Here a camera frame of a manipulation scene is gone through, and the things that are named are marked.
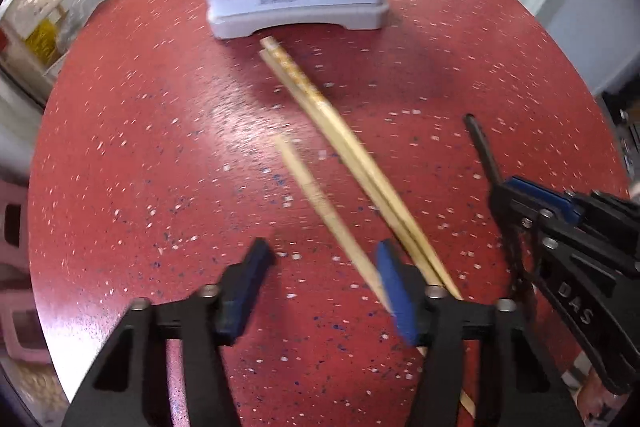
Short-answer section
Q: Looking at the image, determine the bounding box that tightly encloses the wooden chopstick with print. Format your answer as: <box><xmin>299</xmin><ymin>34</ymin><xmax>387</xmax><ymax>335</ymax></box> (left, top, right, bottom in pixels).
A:
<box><xmin>272</xmin><ymin>134</ymin><xmax>392</xmax><ymax>313</ymax></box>

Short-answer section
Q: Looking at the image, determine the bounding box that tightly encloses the person's right hand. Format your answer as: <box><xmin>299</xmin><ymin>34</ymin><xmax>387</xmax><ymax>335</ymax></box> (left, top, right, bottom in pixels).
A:
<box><xmin>576</xmin><ymin>367</ymin><xmax>628</xmax><ymax>427</ymax></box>

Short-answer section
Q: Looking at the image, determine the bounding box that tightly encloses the pink plastic stool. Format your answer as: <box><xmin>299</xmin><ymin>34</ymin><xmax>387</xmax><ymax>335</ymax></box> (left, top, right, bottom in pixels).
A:
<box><xmin>1</xmin><ymin>181</ymin><xmax>51</xmax><ymax>364</ymax></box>

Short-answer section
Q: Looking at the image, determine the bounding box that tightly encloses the wooden chopstick on table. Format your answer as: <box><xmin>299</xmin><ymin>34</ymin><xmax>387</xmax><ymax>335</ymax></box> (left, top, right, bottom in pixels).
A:
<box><xmin>258</xmin><ymin>48</ymin><xmax>476</xmax><ymax>419</ymax></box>
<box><xmin>260</xmin><ymin>37</ymin><xmax>462</xmax><ymax>299</ymax></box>

